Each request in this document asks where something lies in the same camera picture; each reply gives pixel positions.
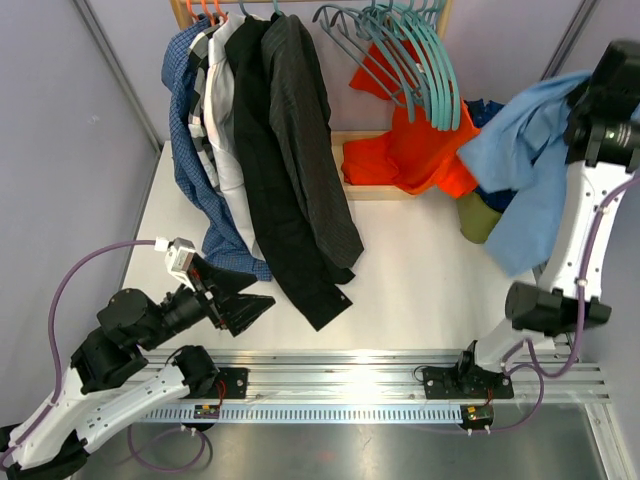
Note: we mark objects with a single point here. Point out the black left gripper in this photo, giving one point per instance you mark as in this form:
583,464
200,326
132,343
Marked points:
235,310

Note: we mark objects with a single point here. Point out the teal hanger of light shirt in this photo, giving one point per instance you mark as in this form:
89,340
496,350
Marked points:
322,16

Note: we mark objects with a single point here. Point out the light blue shirt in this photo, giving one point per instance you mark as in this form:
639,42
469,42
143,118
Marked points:
522,149

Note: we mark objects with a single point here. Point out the teal hanger of plaid shirt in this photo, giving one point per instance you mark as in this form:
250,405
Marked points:
348,22

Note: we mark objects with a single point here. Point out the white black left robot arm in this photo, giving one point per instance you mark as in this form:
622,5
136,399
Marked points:
89,403

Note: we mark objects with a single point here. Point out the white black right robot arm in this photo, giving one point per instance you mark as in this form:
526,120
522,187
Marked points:
568,147

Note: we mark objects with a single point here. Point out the blue small check shirt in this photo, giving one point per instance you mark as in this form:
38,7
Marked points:
222,245

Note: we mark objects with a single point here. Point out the black long sleeve shirt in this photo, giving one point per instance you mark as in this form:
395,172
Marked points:
283,234

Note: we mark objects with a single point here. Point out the dark grey striped shirt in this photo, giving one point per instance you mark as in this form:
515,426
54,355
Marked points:
299,116

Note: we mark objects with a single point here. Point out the orange t-shirt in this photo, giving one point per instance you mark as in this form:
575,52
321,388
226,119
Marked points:
413,156

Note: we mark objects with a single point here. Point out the black white checked shirt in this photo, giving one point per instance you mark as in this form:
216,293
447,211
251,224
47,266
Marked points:
198,65

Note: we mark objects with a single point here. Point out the teal empty hanger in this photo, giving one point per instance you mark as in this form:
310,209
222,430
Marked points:
421,57
410,33
446,102

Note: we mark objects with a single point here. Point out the green plastic bin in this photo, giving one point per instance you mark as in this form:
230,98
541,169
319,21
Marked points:
477,219

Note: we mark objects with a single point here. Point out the wooden clothes rack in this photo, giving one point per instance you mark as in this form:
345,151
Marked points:
185,17

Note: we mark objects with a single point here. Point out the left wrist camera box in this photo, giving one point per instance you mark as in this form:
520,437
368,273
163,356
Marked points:
178,259

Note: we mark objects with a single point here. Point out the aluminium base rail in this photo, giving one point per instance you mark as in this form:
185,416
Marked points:
364,367

